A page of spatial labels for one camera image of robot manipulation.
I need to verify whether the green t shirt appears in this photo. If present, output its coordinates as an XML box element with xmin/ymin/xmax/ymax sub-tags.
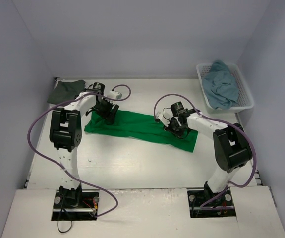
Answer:
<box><xmin>84</xmin><ymin>110</ymin><xmax>198</xmax><ymax>153</ymax></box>

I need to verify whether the white t shirt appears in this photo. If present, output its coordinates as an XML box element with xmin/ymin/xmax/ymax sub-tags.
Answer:
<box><xmin>53</xmin><ymin>80</ymin><xmax>91</xmax><ymax>105</ymax></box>

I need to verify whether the grey t shirt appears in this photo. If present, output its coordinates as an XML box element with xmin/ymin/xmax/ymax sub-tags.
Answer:
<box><xmin>47</xmin><ymin>80</ymin><xmax>85</xmax><ymax>105</ymax></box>

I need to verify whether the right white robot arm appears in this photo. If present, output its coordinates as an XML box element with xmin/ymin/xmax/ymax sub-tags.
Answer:
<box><xmin>156</xmin><ymin>102</ymin><xmax>253</xmax><ymax>210</ymax></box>

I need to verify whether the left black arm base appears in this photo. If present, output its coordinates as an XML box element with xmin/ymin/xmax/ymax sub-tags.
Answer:
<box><xmin>51</xmin><ymin>190</ymin><xmax>100</xmax><ymax>234</ymax></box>

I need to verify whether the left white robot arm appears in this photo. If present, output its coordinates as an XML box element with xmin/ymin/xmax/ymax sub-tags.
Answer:
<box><xmin>50</xmin><ymin>82</ymin><xmax>122</xmax><ymax>208</ymax></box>

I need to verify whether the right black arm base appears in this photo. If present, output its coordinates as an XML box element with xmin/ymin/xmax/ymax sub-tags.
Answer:
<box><xmin>187</xmin><ymin>189</ymin><xmax>236</xmax><ymax>219</ymax></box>

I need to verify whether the teal cloth in basket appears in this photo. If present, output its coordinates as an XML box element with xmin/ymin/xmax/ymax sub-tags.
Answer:
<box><xmin>202</xmin><ymin>59</ymin><xmax>239</xmax><ymax>110</ymax></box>

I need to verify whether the white plastic basket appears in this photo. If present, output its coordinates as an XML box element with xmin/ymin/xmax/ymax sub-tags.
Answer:
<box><xmin>196</xmin><ymin>63</ymin><xmax>254</xmax><ymax>114</ymax></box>

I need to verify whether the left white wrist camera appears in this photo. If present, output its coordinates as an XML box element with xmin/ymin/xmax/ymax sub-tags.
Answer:
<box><xmin>107</xmin><ymin>91</ymin><xmax>122</xmax><ymax>100</ymax></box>

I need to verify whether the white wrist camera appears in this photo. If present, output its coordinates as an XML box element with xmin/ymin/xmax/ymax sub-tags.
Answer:
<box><xmin>107</xmin><ymin>91</ymin><xmax>122</xmax><ymax>100</ymax></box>
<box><xmin>156</xmin><ymin>111</ymin><xmax>172</xmax><ymax>127</ymax></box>

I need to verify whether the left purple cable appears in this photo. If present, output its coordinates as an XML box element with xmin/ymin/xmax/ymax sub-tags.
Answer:
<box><xmin>27</xmin><ymin>84</ymin><xmax>132</xmax><ymax>218</ymax></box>

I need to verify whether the purple cable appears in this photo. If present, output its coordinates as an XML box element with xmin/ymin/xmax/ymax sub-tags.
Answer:
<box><xmin>154</xmin><ymin>93</ymin><xmax>257</xmax><ymax>211</ymax></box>
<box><xmin>27</xmin><ymin>84</ymin><xmax>132</xmax><ymax>218</ymax></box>

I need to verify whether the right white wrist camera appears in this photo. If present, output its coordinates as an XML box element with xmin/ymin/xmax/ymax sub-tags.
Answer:
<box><xmin>156</xmin><ymin>111</ymin><xmax>172</xmax><ymax>127</ymax></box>

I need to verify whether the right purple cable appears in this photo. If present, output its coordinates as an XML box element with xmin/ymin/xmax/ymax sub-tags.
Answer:
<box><xmin>154</xmin><ymin>93</ymin><xmax>257</xmax><ymax>211</ymax></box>

